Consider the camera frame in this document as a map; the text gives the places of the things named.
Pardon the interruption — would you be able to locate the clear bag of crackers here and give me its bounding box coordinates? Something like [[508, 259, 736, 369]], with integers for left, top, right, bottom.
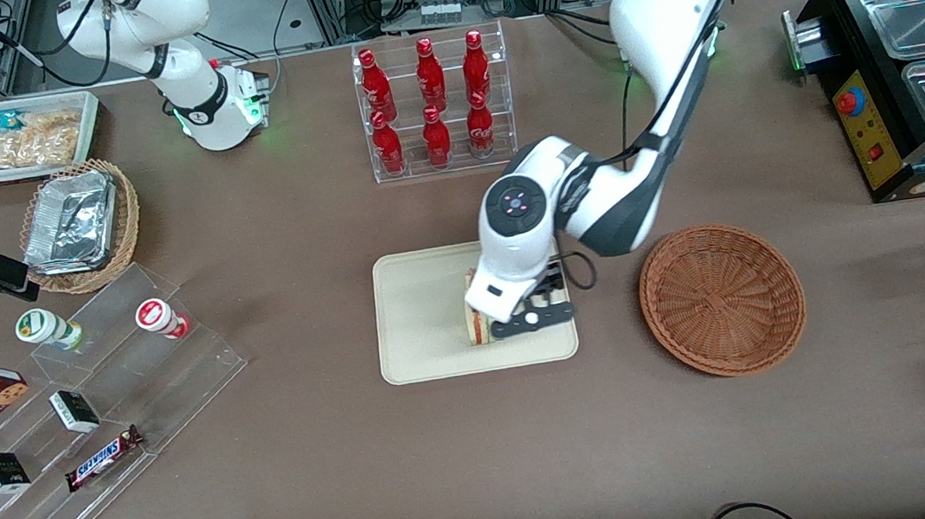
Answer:
[[0, 107, 88, 172]]

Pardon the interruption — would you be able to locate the beige plastic tray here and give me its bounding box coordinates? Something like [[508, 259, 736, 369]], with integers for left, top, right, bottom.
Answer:
[[368, 228, 581, 388]]

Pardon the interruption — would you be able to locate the snickers chocolate bar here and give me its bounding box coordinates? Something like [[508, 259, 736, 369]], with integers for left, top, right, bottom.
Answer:
[[60, 423, 149, 493]]

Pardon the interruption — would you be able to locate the triangular sandwich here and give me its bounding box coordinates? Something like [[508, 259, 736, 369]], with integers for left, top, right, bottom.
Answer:
[[460, 267, 498, 349]]

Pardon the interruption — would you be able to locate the small black green box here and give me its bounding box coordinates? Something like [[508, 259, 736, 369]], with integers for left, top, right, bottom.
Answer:
[[0, 448, 33, 496]]

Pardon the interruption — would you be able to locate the clear acrylic bottle rack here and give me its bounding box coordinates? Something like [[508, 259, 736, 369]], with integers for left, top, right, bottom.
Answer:
[[349, 20, 521, 187]]

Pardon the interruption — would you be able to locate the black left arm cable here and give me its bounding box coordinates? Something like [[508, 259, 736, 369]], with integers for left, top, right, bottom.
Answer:
[[549, 248, 600, 296]]

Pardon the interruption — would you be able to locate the red lid drink cup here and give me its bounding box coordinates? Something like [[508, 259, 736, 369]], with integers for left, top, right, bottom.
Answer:
[[133, 294, 194, 344]]

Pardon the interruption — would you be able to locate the red cola bottle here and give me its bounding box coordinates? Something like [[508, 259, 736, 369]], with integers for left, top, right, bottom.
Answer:
[[463, 91, 498, 160], [419, 105, 454, 169], [459, 29, 494, 103], [412, 35, 449, 112], [369, 108, 408, 177], [357, 46, 398, 124]]

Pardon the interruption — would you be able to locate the light brown wicker basket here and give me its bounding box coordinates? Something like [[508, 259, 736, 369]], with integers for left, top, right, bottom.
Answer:
[[10, 154, 150, 300]]

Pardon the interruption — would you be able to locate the aluminium foil container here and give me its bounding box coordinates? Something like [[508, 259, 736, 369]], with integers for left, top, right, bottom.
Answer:
[[16, 167, 126, 279]]

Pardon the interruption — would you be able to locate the small black white box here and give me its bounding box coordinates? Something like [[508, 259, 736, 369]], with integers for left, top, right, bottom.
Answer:
[[48, 387, 101, 439]]

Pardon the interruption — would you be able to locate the red round knob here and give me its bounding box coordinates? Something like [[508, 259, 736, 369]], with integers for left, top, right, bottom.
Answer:
[[834, 86, 868, 120]]

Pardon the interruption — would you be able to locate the dark brown wicker basket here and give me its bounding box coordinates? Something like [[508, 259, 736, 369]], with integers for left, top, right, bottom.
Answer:
[[632, 214, 813, 387]]

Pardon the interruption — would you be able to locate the clear acrylic stepped display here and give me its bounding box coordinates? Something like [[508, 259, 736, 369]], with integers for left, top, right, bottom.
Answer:
[[0, 251, 267, 519]]

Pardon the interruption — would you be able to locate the green lid drink cup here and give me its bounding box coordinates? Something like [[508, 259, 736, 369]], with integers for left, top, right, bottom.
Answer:
[[13, 303, 86, 357]]

